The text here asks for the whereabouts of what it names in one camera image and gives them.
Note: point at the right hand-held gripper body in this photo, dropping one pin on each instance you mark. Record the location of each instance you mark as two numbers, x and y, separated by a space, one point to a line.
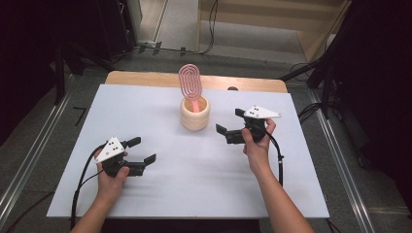
259 113

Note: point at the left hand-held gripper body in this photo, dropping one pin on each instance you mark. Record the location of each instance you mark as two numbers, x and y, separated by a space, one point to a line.
111 150

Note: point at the beige ribbed cup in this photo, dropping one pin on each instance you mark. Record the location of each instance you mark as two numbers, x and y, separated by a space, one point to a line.
195 121

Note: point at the pink hairbrush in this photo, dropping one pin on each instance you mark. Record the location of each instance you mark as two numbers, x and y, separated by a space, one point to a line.
191 82

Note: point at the person's left hand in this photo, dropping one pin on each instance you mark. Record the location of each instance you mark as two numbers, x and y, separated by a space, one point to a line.
111 186

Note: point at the person's right hand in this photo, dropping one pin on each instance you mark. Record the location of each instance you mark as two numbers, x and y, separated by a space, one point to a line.
257 153

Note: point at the dark round table grommet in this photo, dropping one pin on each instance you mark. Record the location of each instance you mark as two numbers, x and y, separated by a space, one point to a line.
232 88

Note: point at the white table board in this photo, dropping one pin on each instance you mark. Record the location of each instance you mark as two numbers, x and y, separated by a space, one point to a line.
200 181

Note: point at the black metal stand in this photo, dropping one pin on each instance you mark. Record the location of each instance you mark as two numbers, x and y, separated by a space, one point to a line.
60 77
326 90

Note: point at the beige wooden shelf unit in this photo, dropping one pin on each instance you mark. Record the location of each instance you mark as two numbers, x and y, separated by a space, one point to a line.
259 19

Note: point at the black cabinet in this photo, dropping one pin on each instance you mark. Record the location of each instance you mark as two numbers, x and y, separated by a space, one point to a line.
107 26

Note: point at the metal floor rail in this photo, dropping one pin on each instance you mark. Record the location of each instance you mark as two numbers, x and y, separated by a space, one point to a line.
343 181
35 152

